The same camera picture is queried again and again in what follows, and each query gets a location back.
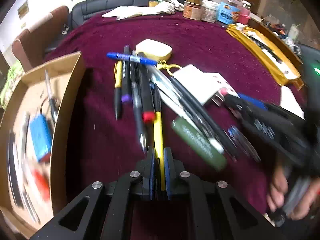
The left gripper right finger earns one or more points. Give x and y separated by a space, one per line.
172 168

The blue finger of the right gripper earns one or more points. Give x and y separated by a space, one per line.
253 101

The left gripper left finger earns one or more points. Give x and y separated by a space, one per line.
146 182

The green tube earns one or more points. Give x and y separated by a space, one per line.
199 144

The yellow pencil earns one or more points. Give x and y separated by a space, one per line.
158 134

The clear blue label pen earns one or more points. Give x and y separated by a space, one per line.
170 87

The blue marker pen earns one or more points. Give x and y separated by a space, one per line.
131 58

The blue battery pack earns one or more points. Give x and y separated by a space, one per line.
41 137

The right hand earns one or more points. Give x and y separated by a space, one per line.
280 192

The white paper sheet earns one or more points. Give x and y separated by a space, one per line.
289 102

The yellow tray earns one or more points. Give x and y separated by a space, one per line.
275 61

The red cap black marker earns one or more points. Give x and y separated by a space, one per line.
148 109

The white power adapter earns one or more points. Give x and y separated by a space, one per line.
203 85

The purple cap black marker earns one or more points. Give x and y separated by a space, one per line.
126 87

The white tube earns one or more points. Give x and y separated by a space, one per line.
208 133

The pink bottle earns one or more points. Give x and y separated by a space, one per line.
244 13

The blue label snack jar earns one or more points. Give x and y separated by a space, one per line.
229 11

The black silver tip pen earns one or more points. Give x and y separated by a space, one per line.
137 107

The yellow black pen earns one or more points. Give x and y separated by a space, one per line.
117 88

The white plastic jar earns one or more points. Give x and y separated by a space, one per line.
209 11

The silver pen in box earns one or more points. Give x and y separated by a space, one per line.
52 102

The yellow earbud case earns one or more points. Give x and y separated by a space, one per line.
154 50

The cardboard tray box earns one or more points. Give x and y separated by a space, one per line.
32 192

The brown label jar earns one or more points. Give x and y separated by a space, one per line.
193 9

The white gloves cloth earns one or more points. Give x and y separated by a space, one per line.
163 7

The green patterned cloth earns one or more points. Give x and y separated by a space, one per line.
14 75

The brown armchair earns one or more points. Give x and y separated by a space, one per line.
29 47

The black leather sofa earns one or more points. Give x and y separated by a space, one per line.
85 10

